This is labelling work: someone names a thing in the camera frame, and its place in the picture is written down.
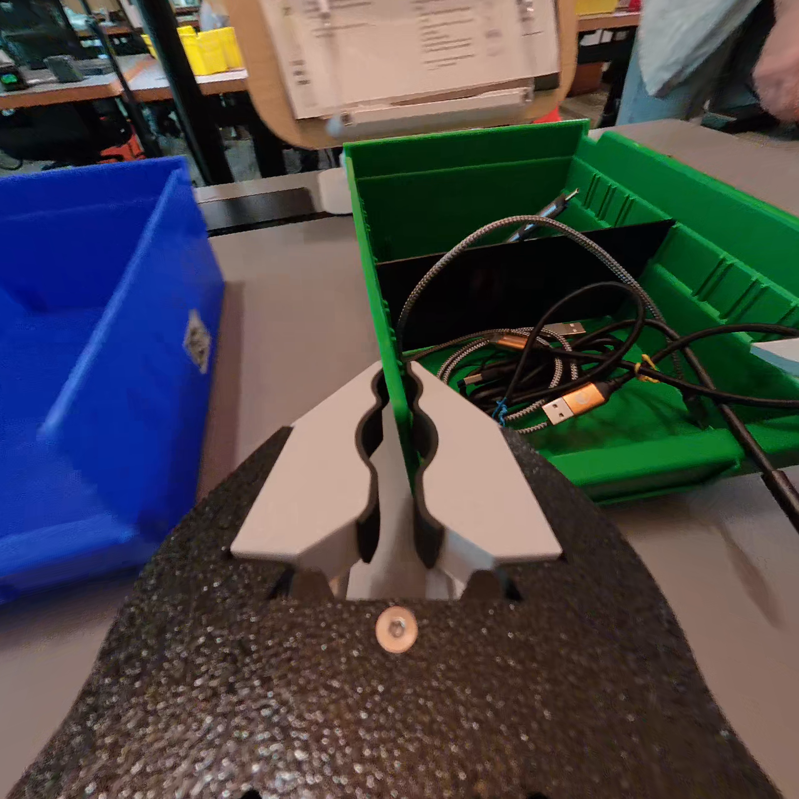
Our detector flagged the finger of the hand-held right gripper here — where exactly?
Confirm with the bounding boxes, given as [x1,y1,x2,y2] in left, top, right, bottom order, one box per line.
[749,339,799,377]

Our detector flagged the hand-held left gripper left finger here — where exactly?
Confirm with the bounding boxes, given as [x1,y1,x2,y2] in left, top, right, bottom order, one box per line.
[230,361,386,601]

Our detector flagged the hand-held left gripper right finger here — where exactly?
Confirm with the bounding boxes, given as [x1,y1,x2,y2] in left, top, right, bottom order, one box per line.
[409,361,564,601]

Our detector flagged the black usb cable orange plugs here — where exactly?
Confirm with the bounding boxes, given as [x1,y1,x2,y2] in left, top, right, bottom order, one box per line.
[465,320,589,400]
[465,281,799,428]

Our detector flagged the blue plastic bin white tag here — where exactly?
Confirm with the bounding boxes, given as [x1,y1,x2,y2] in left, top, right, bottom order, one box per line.
[0,155,226,606]

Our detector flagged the grey braided usb cable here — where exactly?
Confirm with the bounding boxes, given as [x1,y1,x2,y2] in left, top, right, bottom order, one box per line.
[396,214,687,436]

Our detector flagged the green plastic bin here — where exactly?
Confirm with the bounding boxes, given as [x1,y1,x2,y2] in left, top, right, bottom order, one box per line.
[342,119,799,506]

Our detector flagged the black bin divider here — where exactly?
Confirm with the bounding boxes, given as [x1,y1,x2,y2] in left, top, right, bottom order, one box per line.
[376,218,677,366]

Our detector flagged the wooden document stand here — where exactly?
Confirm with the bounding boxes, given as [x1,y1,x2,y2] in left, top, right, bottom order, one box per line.
[223,0,579,217]

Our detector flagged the black metal pole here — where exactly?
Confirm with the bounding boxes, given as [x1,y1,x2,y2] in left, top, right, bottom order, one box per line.
[134,0,237,186]

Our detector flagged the printed instruction sheets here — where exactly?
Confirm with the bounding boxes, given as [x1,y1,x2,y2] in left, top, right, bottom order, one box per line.
[258,0,563,121]

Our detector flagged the yellow plastic bin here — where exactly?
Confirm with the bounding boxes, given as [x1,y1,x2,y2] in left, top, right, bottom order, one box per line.
[176,25,246,76]

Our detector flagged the thick black cable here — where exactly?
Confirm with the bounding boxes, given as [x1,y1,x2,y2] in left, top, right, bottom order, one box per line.
[677,346,799,534]

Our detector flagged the dark metal cable plug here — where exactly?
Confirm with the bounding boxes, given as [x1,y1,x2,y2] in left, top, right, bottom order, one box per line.
[504,187,581,244]

